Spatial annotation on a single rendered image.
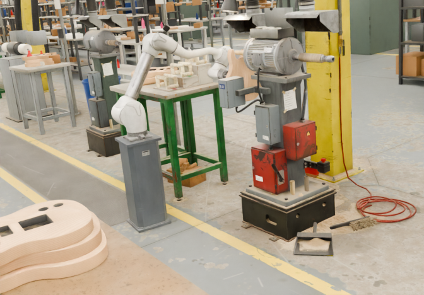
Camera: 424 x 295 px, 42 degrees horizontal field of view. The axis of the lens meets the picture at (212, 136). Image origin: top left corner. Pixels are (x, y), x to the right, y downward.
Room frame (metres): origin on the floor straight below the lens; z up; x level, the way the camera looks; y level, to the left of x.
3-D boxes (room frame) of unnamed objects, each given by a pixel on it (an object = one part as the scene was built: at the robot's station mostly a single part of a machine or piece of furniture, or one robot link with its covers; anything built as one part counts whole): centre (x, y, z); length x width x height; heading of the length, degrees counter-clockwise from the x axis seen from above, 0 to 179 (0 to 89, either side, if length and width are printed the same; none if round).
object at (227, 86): (3.75, -0.23, 0.99); 0.24 x 0.21 x 0.26; 36
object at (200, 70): (4.82, 0.08, 1.02); 0.27 x 0.15 x 0.17; 35
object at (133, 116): (4.00, 0.57, 0.87); 0.18 x 0.16 x 0.22; 33
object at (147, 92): (4.76, 0.29, 0.55); 0.62 x 0.58 x 0.76; 36
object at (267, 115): (3.68, -0.39, 0.93); 0.15 x 0.10 x 0.55; 36
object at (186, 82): (4.74, 0.21, 0.98); 0.27 x 0.16 x 0.09; 35
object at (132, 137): (3.97, 0.55, 0.73); 0.22 x 0.18 x 0.06; 28
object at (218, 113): (4.68, -0.08, 0.45); 0.05 x 0.05 x 0.90; 36
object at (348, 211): (4.08, -0.66, 0.02); 1.46 x 1.45 x 0.04; 36
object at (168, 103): (4.39, 0.33, 0.45); 0.05 x 0.05 x 0.90; 36
